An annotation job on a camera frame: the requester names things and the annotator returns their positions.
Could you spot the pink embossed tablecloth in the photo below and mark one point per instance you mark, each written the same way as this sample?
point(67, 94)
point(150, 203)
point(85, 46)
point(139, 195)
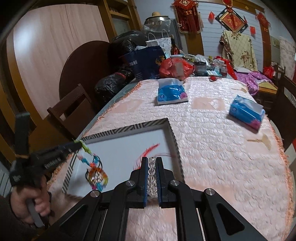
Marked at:
point(248, 168)

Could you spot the black plastic bag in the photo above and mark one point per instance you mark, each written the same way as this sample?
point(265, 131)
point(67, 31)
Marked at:
point(110, 86)

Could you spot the blue tissue pack near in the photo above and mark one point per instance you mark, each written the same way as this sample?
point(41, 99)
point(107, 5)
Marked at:
point(171, 91)

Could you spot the red plastic bag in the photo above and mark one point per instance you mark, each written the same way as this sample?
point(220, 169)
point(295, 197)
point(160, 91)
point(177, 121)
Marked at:
point(176, 67)

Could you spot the dark wooden chair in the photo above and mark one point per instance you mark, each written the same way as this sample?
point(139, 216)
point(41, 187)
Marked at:
point(65, 121)
point(283, 112)

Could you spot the blue tissue pack far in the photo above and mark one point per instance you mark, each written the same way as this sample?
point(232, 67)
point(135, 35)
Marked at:
point(247, 111)

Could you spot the striped shallow cardboard box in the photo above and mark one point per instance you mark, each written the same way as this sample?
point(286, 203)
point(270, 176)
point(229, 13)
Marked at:
point(121, 150)

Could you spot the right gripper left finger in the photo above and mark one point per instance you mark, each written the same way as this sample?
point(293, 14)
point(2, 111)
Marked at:
point(102, 215)

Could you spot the dark blue paper bag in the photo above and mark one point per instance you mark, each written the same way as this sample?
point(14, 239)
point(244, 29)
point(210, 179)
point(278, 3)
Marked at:
point(145, 63)

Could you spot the red framed wall ornament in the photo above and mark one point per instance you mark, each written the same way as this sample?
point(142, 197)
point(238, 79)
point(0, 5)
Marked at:
point(231, 21)

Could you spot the blue tissue pack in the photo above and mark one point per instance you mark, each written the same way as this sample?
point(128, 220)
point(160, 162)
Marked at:
point(247, 111)
point(171, 91)

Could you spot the dark wooden chair left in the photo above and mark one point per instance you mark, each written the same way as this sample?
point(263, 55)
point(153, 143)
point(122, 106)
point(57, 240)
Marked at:
point(65, 121)

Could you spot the round brown table top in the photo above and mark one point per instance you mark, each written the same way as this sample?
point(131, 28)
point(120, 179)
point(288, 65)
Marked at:
point(86, 66)

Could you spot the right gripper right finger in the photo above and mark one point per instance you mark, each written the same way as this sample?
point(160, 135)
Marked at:
point(201, 215)

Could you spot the dark wooden chair right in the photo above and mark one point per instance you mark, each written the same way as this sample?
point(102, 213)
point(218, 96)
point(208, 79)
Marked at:
point(283, 112)

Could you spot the floral beige hanging cloth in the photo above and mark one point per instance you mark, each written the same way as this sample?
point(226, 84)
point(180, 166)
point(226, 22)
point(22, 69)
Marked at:
point(238, 49)

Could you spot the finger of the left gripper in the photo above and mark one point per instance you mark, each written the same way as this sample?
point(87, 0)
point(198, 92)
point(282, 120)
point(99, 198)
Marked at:
point(70, 147)

